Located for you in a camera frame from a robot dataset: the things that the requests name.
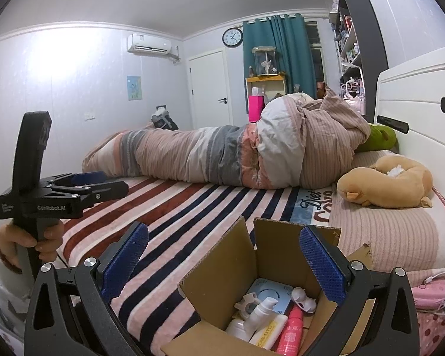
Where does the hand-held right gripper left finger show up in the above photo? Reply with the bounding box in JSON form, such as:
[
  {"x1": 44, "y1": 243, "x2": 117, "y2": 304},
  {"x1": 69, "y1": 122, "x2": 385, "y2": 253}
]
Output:
[{"x1": 23, "y1": 222, "x2": 150, "y2": 356}]

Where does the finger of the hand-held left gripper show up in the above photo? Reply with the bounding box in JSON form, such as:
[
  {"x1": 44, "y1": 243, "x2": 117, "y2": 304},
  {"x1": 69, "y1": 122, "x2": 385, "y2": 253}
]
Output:
[
  {"x1": 46, "y1": 181, "x2": 129, "y2": 208},
  {"x1": 41, "y1": 171, "x2": 106, "y2": 190}
]

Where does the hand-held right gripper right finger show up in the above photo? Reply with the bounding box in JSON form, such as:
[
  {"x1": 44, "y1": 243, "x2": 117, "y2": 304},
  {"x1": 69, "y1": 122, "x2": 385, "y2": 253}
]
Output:
[{"x1": 299, "y1": 224, "x2": 420, "y2": 356}]

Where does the white tape dispenser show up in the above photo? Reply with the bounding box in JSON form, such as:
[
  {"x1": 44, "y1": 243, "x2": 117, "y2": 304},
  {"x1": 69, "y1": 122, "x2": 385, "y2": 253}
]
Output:
[{"x1": 291, "y1": 287, "x2": 318, "y2": 314}]

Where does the light blue square device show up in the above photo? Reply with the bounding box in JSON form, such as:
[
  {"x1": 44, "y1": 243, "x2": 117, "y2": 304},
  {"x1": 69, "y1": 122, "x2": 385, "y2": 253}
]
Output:
[{"x1": 241, "y1": 278, "x2": 295, "y2": 316}]

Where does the red plastic bottle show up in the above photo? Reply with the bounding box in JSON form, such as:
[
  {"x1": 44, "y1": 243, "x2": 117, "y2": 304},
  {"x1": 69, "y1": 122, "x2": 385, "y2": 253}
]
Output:
[{"x1": 276, "y1": 303, "x2": 305, "y2": 355}]

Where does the white tube with yellow label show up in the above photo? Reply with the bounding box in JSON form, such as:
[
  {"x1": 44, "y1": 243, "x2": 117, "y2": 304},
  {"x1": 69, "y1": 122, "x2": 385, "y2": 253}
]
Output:
[{"x1": 248, "y1": 313, "x2": 289, "y2": 351}]

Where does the brown cardboard box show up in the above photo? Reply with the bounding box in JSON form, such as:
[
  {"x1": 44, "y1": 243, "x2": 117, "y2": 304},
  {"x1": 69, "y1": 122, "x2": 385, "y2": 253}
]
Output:
[{"x1": 160, "y1": 216, "x2": 375, "y2": 356}]

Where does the white pump bottle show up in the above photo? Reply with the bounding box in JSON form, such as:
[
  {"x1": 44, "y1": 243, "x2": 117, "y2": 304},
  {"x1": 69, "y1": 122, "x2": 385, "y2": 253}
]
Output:
[{"x1": 225, "y1": 298, "x2": 277, "y2": 336}]

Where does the person's left forearm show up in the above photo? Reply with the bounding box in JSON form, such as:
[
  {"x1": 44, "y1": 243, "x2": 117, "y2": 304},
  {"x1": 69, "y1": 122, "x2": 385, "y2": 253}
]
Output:
[{"x1": 0, "y1": 256, "x2": 36, "y2": 342}]

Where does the person's left hand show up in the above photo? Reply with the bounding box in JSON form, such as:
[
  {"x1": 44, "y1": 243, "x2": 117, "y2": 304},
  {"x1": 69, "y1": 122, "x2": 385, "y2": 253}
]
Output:
[{"x1": 0, "y1": 220, "x2": 65, "y2": 273}]

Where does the striped blanket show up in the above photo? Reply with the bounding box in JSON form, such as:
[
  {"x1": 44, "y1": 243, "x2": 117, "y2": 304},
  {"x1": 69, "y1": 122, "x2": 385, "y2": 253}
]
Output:
[{"x1": 55, "y1": 176, "x2": 338, "y2": 356}]

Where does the pink and grey quilt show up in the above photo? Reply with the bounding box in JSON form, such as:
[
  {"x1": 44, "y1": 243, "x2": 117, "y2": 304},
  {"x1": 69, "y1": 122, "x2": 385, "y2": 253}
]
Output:
[{"x1": 82, "y1": 86, "x2": 371, "y2": 189}]

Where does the yellow plush toy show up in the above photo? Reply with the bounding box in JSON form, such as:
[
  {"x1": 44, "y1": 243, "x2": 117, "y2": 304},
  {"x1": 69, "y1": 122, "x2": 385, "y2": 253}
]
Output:
[{"x1": 336, "y1": 155, "x2": 434, "y2": 209}]

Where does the pink pouch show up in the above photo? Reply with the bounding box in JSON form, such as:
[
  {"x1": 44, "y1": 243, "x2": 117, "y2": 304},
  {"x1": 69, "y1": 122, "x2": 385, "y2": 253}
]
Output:
[{"x1": 411, "y1": 280, "x2": 445, "y2": 305}]

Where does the pink polka dot cloth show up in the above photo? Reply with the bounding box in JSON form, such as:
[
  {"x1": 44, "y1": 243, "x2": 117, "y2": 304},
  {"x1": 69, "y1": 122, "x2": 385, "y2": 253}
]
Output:
[{"x1": 417, "y1": 304, "x2": 445, "y2": 356}]

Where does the green plush toy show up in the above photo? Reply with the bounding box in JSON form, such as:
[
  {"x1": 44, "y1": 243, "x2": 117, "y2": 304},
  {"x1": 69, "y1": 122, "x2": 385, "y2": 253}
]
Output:
[{"x1": 356, "y1": 124, "x2": 398, "y2": 152}]

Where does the white door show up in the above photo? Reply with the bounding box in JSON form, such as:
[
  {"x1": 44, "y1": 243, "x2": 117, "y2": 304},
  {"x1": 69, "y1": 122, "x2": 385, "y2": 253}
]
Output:
[{"x1": 187, "y1": 49, "x2": 232, "y2": 130}]

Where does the white air conditioner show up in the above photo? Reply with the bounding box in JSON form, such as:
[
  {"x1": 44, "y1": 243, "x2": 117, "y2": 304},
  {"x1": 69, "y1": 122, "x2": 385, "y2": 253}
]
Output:
[{"x1": 126, "y1": 33, "x2": 180, "y2": 62}]

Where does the pink gift bag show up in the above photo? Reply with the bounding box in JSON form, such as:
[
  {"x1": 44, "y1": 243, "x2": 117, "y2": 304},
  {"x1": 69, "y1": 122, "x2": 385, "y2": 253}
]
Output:
[{"x1": 248, "y1": 96, "x2": 265, "y2": 123}]

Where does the yellow shelf unit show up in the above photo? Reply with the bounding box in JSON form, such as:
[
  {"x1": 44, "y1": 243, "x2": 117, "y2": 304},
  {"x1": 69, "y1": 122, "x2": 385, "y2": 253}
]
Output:
[{"x1": 245, "y1": 74, "x2": 287, "y2": 114}]

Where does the glass display case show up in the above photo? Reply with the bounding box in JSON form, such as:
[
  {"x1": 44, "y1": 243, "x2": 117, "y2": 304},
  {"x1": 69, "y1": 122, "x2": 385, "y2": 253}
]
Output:
[{"x1": 253, "y1": 45, "x2": 279, "y2": 77}]

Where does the white bed headboard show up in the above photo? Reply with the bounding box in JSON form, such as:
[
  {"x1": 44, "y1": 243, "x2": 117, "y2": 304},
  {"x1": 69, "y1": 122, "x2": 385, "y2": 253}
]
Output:
[{"x1": 374, "y1": 42, "x2": 445, "y2": 231}]

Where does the window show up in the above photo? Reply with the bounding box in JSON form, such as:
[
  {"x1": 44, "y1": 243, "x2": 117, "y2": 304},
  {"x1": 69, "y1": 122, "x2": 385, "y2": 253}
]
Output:
[{"x1": 305, "y1": 22, "x2": 325, "y2": 93}]

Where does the teal curtain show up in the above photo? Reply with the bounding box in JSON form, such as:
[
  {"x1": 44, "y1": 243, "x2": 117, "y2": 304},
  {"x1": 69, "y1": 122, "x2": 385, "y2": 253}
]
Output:
[{"x1": 242, "y1": 13, "x2": 317, "y2": 114}]

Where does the dark bookshelf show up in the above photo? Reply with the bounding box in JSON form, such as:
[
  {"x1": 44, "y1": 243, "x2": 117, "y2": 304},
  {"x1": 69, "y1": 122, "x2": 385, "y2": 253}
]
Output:
[{"x1": 330, "y1": 0, "x2": 389, "y2": 123}]

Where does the pink corduroy pillow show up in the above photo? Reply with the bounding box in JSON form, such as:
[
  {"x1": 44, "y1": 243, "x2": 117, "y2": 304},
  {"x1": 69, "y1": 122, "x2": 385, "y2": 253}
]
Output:
[{"x1": 328, "y1": 150, "x2": 445, "y2": 286}]

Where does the blue wall poster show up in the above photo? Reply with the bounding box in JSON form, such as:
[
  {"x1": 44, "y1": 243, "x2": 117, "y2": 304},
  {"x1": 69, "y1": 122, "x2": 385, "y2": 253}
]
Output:
[{"x1": 126, "y1": 76, "x2": 142, "y2": 101}]

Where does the round wall clock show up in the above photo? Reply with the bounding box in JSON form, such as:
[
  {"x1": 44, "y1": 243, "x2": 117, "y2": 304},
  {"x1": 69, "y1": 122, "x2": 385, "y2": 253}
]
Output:
[{"x1": 222, "y1": 27, "x2": 244, "y2": 48}]

